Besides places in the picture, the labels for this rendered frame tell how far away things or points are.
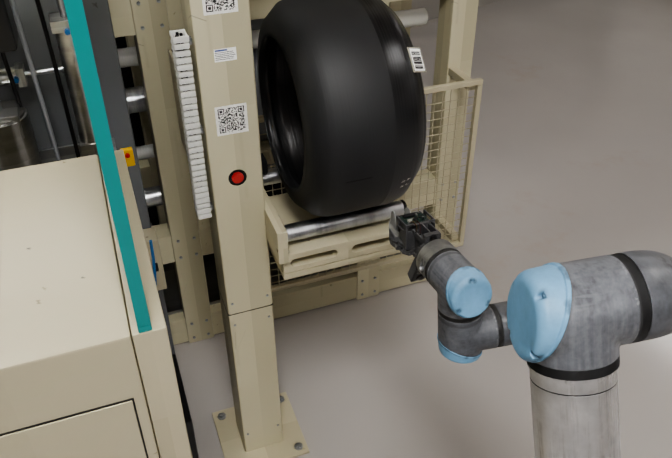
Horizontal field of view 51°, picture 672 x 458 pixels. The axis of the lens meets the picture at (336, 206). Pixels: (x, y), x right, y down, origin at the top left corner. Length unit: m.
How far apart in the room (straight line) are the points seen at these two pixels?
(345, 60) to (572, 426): 0.93
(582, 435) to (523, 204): 2.71
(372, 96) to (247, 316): 0.78
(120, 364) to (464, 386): 1.77
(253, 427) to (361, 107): 1.21
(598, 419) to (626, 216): 2.77
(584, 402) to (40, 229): 0.90
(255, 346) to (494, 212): 1.76
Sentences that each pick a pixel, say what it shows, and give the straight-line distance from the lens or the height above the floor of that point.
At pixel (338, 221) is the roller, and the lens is 1.83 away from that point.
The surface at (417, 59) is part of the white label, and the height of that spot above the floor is 1.35.
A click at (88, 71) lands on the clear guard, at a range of 0.83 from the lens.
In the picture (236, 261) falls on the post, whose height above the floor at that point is 0.80.
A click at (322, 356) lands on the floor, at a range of 2.73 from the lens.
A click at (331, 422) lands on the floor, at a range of 2.53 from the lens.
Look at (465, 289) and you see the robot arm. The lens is 1.37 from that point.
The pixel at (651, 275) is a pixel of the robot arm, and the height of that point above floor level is 1.42.
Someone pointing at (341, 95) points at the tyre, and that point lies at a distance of 1.55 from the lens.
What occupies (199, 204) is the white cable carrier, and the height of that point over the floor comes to 1.00.
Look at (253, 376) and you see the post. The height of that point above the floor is 0.35.
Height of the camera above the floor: 1.98
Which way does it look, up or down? 34 degrees down
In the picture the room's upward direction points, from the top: straight up
